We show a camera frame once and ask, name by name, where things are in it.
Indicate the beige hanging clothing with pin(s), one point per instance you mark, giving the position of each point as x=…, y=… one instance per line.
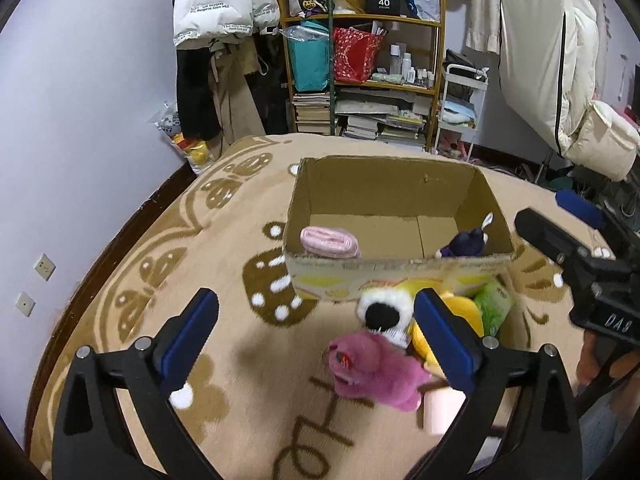
x=480, y=5

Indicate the pile of grey folders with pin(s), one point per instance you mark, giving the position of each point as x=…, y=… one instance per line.
x=375, y=100

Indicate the black hanging bag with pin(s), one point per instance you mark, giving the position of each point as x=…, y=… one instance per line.
x=272, y=90

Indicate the white puffer jacket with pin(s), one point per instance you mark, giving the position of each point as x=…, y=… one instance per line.
x=215, y=5

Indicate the pink rolled cloth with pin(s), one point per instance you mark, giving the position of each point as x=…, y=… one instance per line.
x=327, y=242

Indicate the black and white plush toy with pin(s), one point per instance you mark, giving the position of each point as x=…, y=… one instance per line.
x=380, y=312

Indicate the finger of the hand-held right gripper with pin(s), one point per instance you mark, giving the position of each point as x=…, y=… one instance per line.
x=550, y=237
x=580, y=208

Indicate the light pink soft block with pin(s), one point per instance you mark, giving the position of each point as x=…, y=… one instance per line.
x=440, y=412

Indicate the dark purple plush toy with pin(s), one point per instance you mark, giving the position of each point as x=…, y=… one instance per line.
x=467, y=246

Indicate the beige patterned rug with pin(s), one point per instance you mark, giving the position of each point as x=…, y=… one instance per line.
x=240, y=410

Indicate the plastic bag with yellow toys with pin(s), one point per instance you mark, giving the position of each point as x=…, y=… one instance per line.
x=192, y=150

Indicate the teal bag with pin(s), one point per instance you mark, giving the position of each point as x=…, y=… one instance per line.
x=310, y=60

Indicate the green packet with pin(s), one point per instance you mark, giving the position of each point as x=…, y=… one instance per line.
x=495, y=305

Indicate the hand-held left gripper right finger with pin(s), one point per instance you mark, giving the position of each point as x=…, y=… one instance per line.
x=442, y=345

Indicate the black hanging garment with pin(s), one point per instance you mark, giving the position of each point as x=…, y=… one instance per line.
x=195, y=95

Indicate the stack of flat books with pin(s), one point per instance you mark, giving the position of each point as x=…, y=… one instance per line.
x=390, y=132

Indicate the light blue cloth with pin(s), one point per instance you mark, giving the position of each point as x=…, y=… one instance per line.
x=457, y=110

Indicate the cardboard box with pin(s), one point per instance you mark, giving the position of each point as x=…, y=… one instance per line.
x=380, y=185

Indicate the cream cushion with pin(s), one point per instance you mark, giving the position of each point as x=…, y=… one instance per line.
x=605, y=140

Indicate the green pole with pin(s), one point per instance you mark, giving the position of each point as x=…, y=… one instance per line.
x=330, y=60

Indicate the yellow wooden shelf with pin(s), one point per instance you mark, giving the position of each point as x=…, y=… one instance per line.
x=306, y=18

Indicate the white trolley cart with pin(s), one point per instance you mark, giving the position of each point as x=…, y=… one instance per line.
x=462, y=72

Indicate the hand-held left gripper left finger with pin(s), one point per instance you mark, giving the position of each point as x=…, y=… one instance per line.
x=192, y=340

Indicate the yellow plush toy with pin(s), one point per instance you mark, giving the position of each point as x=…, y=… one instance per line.
x=470, y=307

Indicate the red patterned bag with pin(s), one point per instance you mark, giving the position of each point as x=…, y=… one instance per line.
x=355, y=55

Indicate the white wall socket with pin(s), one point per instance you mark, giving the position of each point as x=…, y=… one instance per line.
x=24, y=304
x=45, y=267

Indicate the beige hanging trousers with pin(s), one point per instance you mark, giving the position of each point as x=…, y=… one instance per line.
x=235, y=95

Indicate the person's leg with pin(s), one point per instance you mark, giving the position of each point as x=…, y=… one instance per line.
x=610, y=440

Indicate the pink bear plush toy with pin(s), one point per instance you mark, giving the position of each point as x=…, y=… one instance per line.
x=380, y=370

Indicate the person's right hand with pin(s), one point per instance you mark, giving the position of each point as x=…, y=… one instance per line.
x=589, y=360

